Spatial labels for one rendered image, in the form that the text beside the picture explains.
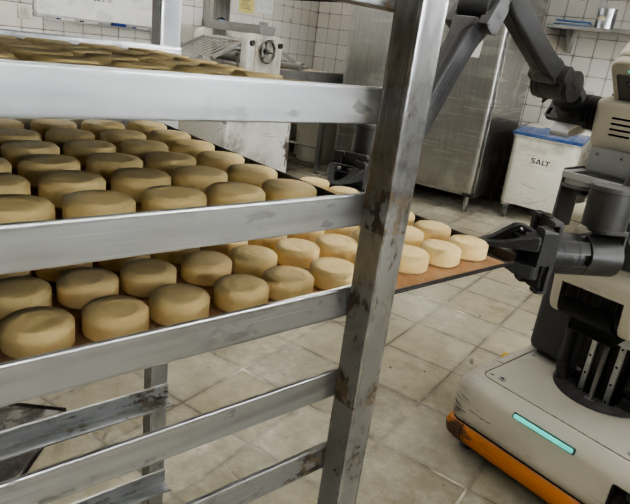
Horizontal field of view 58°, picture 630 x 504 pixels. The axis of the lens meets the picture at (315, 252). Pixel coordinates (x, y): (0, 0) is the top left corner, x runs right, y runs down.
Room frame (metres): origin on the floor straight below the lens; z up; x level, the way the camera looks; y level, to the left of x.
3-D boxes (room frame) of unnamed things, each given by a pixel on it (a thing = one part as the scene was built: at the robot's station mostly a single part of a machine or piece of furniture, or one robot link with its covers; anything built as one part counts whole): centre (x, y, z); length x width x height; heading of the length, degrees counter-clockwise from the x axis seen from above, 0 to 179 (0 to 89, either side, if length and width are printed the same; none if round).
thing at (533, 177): (4.86, -1.85, 0.38); 0.64 x 0.54 x 0.77; 150
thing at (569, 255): (0.75, -0.32, 0.96); 0.07 x 0.07 x 0.10; 11
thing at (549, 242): (0.73, -0.25, 0.96); 0.09 x 0.07 x 0.07; 101
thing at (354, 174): (0.99, -0.03, 0.95); 0.09 x 0.07 x 0.07; 161
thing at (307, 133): (6.21, 0.14, 0.33); 0.54 x 0.53 x 0.66; 57
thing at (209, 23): (4.76, 0.81, 1.23); 0.58 x 0.19 x 0.07; 57
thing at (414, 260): (0.63, -0.11, 0.96); 0.05 x 0.05 x 0.02
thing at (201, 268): (0.52, 0.11, 0.96); 0.05 x 0.05 x 0.02
